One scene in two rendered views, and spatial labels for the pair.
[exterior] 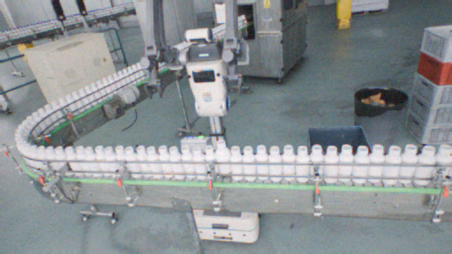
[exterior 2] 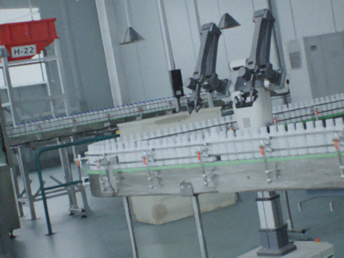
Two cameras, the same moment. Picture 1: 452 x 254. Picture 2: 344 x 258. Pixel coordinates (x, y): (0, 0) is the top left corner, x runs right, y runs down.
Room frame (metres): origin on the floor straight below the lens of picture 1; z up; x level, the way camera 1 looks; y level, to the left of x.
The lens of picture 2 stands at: (-2.77, -1.79, 1.43)
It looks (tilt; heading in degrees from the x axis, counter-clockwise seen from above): 3 degrees down; 29
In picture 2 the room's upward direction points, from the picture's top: 10 degrees counter-clockwise
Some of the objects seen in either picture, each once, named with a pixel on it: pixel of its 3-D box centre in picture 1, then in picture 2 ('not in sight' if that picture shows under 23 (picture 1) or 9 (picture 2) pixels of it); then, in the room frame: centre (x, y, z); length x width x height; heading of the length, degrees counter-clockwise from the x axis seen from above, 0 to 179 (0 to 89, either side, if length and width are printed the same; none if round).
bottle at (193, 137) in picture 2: (189, 161); (195, 148); (1.10, 0.20, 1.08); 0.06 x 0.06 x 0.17
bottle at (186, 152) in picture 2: (177, 162); (187, 149); (1.11, 0.26, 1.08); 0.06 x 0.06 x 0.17
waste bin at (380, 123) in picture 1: (375, 125); not in sight; (2.31, -1.47, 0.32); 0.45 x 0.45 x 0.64
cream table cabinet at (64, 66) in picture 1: (78, 75); (177, 164); (4.85, 2.40, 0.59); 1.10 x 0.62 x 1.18; 147
